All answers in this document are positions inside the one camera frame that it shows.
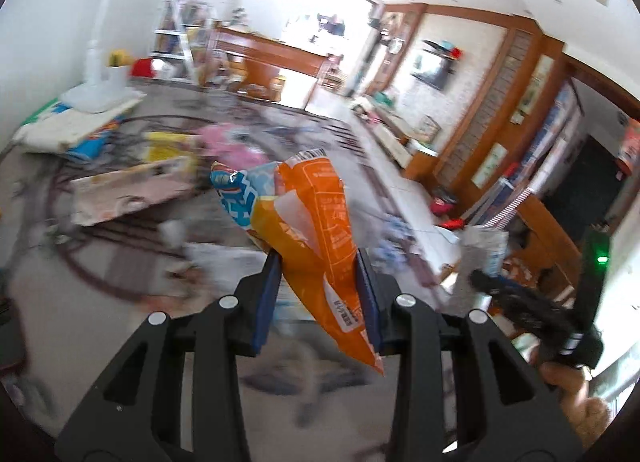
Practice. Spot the metal shelf rack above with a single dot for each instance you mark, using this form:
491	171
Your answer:
175	37

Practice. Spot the yellow toy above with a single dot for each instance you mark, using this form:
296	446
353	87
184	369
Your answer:
120	58

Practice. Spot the wall television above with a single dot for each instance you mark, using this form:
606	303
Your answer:
432	69

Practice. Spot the red and white striped stick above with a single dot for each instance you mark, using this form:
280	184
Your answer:
510	207

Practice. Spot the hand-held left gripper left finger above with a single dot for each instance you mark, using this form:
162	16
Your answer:
266	304

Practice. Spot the orange snack packet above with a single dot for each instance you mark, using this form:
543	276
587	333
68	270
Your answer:
310	222

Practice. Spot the red round object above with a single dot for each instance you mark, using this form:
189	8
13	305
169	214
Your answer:
144	67

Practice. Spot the white plastic wrapper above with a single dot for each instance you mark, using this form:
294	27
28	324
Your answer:
225	264

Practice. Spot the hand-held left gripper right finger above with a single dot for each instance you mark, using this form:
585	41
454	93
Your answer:
368	304

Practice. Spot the grey-white wrapper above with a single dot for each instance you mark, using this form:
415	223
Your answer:
480	252

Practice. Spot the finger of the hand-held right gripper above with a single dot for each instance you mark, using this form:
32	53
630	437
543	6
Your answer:
525	304

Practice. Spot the red bag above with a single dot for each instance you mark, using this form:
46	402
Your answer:
442	204

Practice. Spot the pink and white carton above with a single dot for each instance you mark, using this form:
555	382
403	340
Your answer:
130	189

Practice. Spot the pink packet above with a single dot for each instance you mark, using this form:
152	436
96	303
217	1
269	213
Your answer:
227	144

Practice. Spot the wooden low cabinet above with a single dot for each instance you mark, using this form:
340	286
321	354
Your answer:
395	137

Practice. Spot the yellow packet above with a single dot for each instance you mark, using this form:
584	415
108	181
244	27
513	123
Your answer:
167	147

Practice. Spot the person's right hand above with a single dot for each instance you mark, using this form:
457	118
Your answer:
565	377

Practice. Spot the white desk lamp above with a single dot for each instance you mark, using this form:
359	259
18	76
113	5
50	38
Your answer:
97	77

